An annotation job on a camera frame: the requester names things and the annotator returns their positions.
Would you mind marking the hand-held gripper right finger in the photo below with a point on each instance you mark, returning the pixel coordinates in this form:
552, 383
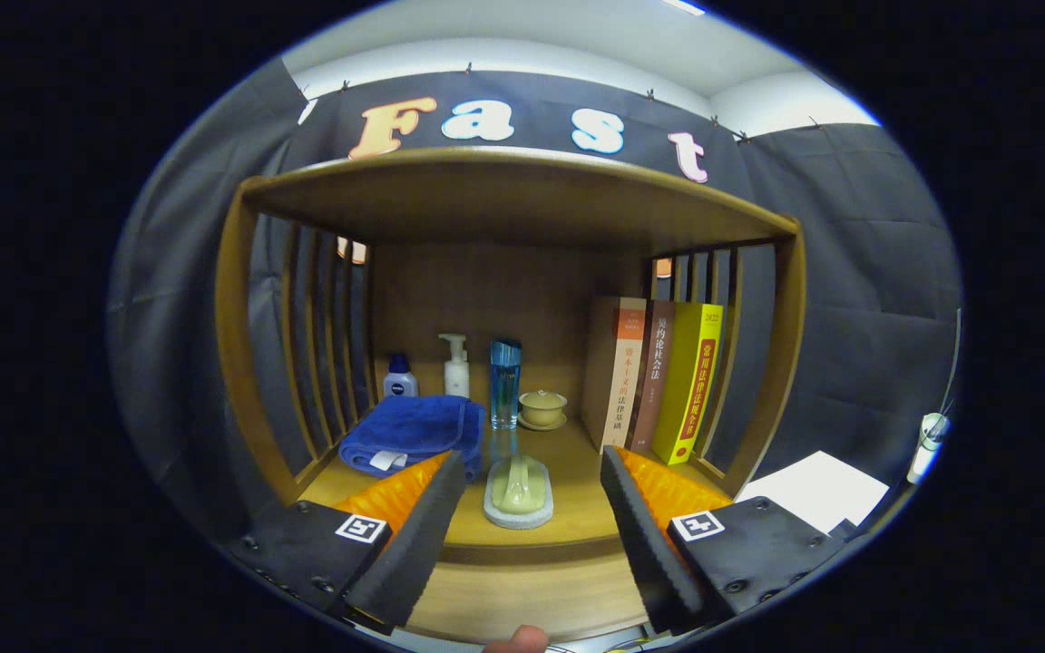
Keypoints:
645, 544

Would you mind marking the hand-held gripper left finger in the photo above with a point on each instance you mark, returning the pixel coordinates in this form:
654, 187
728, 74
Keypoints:
423, 544

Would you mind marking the wooden drawer with black knob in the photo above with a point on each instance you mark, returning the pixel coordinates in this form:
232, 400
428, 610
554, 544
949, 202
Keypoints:
522, 589

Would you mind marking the wooden countertop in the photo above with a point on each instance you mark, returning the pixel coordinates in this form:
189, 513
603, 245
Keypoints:
572, 503

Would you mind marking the white side cabinet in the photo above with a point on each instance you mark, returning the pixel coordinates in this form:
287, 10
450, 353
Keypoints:
813, 490

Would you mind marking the wooden cabinet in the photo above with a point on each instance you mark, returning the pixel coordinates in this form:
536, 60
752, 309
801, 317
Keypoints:
504, 190

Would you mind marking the blue folded towel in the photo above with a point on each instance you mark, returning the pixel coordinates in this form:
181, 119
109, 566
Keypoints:
414, 431

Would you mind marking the brown book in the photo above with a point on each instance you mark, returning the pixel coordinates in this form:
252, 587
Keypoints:
654, 381

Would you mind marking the small white bottle blue cap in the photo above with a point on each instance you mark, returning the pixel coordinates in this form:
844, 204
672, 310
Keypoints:
400, 381

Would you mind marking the beige book orange spine top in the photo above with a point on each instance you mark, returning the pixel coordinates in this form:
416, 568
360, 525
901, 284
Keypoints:
622, 381

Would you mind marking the beige lidded tea cup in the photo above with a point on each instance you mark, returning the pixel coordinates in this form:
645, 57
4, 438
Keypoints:
542, 410

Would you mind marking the yellow book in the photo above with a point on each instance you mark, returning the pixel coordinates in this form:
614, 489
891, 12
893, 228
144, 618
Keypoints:
690, 381

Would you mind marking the white pump bottle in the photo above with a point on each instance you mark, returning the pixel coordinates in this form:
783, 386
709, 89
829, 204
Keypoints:
456, 372

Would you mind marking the blue glass bottle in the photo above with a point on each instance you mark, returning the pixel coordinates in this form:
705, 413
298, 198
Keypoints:
505, 385

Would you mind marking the small white table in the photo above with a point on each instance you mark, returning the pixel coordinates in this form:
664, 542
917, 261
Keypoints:
926, 449

